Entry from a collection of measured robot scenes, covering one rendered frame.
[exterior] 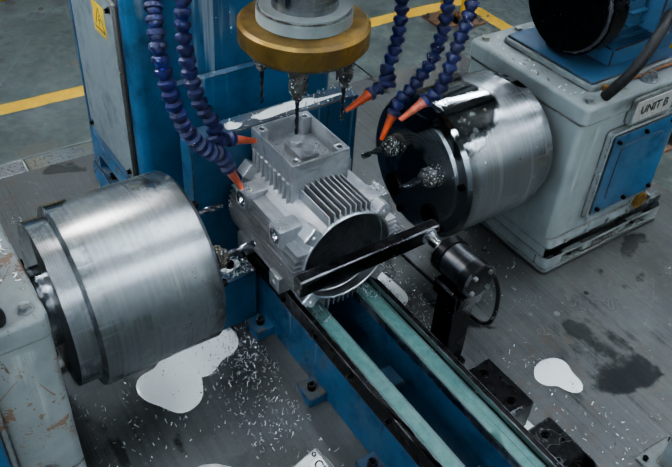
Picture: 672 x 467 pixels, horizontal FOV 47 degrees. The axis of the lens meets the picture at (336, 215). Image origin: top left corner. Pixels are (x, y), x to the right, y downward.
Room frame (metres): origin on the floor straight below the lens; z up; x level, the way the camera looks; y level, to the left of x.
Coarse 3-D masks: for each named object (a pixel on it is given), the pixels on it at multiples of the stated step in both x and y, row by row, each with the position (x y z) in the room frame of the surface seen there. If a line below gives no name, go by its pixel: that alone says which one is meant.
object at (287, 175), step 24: (288, 120) 1.02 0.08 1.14; (312, 120) 1.02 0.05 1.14; (264, 144) 0.95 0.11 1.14; (288, 144) 0.97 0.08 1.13; (312, 144) 0.99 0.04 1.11; (336, 144) 0.95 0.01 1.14; (264, 168) 0.95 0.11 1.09; (288, 168) 0.90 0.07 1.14; (312, 168) 0.91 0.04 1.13; (336, 168) 0.93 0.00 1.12; (288, 192) 0.89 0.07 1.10
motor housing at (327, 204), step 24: (312, 192) 0.89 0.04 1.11; (336, 192) 0.88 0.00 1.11; (360, 192) 0.90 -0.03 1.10; (240, 216) 0.93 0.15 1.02; (264, 216) 0.88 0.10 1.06; (312, 216) 0.86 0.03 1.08; (336, 216) 0.85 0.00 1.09; (360, 216) 0.95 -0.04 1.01; (264, 240) 0.87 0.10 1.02; (336, 240) 0.96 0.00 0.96; (360, 240) 0.93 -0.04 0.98; (288, 264) 0.82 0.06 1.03; (312, 264) 0.91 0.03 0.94; (336, 288) 0.86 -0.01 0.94
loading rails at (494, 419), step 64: (256, 256) 0.93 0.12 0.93; (256, 320) 0.89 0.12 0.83; (320, 320) 0.81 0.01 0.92; (384, 320) 0.82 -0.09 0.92; (320, 384) 0.77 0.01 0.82; (384, 384) 0.70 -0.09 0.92; (448, 384) 0.71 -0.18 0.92; (384, 448) 0.64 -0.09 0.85; (448, 448) 0.60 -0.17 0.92; (512, 448) 0.61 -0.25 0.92
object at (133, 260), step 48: (96, 192) 0.79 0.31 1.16; (144, 192) 0.78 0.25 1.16; (48, 240) 0.69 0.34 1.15; (96, 240) 0.69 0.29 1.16; (144, 240) 0.71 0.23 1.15; (192, 240) 0.73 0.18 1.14; (48, 288) 0.67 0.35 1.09; (96, 288) 0.64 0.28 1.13; (144, 288) 0.67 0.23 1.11; (192, 288) 0.69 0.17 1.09; (96, 336) 0.62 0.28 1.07; (144, 336) 0.64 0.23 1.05; (192, 336) 0.68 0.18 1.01
